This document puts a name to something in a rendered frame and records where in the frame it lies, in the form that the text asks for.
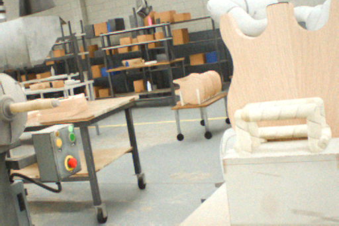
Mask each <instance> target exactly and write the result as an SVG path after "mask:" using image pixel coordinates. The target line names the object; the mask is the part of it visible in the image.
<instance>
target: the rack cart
mask: <svg viewBox="0 0 339 226"><path fill-rule="evenodd" d="M196 91H197V101H198V104H194V105H193V104H190V103H183V95H182V94H181V91H179V96H180V100H181V104H180V105H179V104H178V105H176V106H174V107H172V108H171V110H174V112H175V122H176V126H177V133H179V134H177V136H176V138H177V140H178V141H182V140H183V139H184V136H183V134H182V132H181V123H179V113H178V109H189V108H198V107H199V109H200V114H201V119H202V120H201V121H200V124H201V126H205V128H206V131H207V132H206V133H205V138H206V139H208V140H209V139H211V138H212V133H211V132H209V131H210V130H209V121H208V116H207V106H209V105H211V104H213V103H214V102H216V101H218V100H220V99H222V98H224V104H225V109H226V119H225V122H226V124H230V121H229V118H228V111H227V95H228V93H220V92H219V93H217V94H216V95H215V96H212V97H211V98H210V97H209V98H208V99H207V100H202V102H200V100H199V90H198V89H196Z"/></svg>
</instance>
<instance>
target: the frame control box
mask: <svg viewBox="0 0 339 226"><path fill-rule="evenodd" d="M69 125H71V126H72V128H73V130H72V132H69V131H68V126H69ZM55 130H58V131H59V133H60V136H59V137H58V138H56V137H55V136H54V131H55ZM71 133H73V134H74V136H75V131H74V127H73V124H64V125H54V126H52V127H48V128H46V129H42V130H40V131H37V132H34V133H32V134H31V136H32V142H33V146H34V152H35V156H36V163H38V169H39V172H40V179H41V181H42V182H56V185H57V186H58V190H57V189H54V188H51V187H49V186H47V185H46V184H43V183H42V182H39V181H37V180H35V179H33V178H30V177H28V176H26V175H24V174H20V173H13V174H11V176H10V184H14V182H15V180H14V179H13V178H14V177H15V176H17V177H20V178H23V179H25V180H28V181H29V182H32V183H34V184H36V185H38V186H41V187H42V188H44V189H45V190H48V191H50V192H54V193H60V192H61V191H62V186H61V181H62V180H63V179H65V178H67V177H69V176H71V175H73V174H75V173H77V172H80V171H82V167H81V161H80V160H79V152H78V149H77V142H76V138H75V139H74V141H71V140H70V134H71ZM58 139H60V140H61V142H62V145H61V146H58V145H57V143H56V142H57V140H58ZM71 158H74V159H76V162H77V164H76V167H75V168H71V167H70V166H69V165H68V161H70V159H71Z"/></svg>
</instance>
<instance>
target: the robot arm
mask: <svg viewBox="0 0 339 226"><path fill-rule="evenodd" d="M330 2H331V0H326V1H325V2H324V4H323V5H317V6H315V7H308V6H302V7H294V14H295V20H296V22H300V21H303V22H304V23H306V28H307V30H309V31H314V30H319V29H320V28H321V27H323V26H324V24H325V23H326V22H327V20H328V18H329V8H330ZM273 3H278V1H277V0H209V1H208V3H207V12H208V13H209V15H210V16H211V18H212V19H213V20H214V21H215V22H216V23H218V24H220V16H221V15H222V14H223V13H231V14H232V15H233V16H234V18H235V20H236V22H237V24H238V27H239V29H240V31H241V33H242V34H246V35H247V36H249V37H252V38H256V37H259V36H260V35H261V33H263V31H264V30H265V29H266V25H267V15H266V7H267V6H268V5H270V4H273ZM236 141H237V137H236V132H235V131H234V129H233V128H229V129H227V130H225V132H224V133H223V134H222V138H221V142H220V165H221V169H222V175H223V178H224V168H223V163H222V159H223V158H224V157H225V156H226V155H227V154H228V152H227V151H228V150H229V149H234V143H235V142H236ZM224 183H225V178H224V181H220V182H215V187H216V188H220V187H221V186H222V185H223V184H224Z"/></svg>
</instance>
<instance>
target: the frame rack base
mask: <svg viewBox="0 0 339 226"><path fill-rule="evenodd" d="M222 163H223V168H224V178H225V184H226V193H227V198H228V208H229V213H230V222H231V226H339V138H336V139H330V140H329V142H328V145H327V147H326V148H324V149H323V152H320V153H310V152H309V140H301V141H278V142H260V146H259V147H255V148H252V155H249V156H239V153H237V152H229V153H228V154H227V155H226V156H225V157H224V158H223V159H222Z"/></svg>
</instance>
